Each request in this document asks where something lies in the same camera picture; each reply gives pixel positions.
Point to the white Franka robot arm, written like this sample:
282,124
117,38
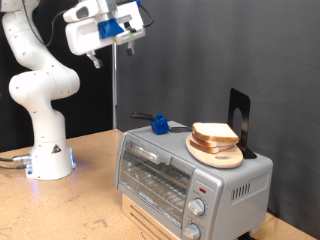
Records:
43,86

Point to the black metal bookend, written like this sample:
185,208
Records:
245,103

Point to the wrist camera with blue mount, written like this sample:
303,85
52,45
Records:
108,28

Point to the metal pole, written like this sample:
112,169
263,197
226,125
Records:
114,86

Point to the spatula with blue grip block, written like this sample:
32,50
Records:
160,125

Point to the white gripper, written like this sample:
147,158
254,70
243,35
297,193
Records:
83,36

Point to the silver toaster oven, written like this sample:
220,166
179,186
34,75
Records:
233,173

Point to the round wooden cutting board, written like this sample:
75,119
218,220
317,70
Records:
216,160

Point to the silver oven knob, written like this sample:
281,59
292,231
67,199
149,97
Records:
196,207
192,232

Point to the wooden base under oven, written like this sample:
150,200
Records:
140,218

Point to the black backdrop curtain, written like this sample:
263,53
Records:
13,133

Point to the white bread slice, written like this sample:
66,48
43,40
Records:
203,142
215,131
203,149

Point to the dark grey backdrop curtain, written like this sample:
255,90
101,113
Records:
200,50

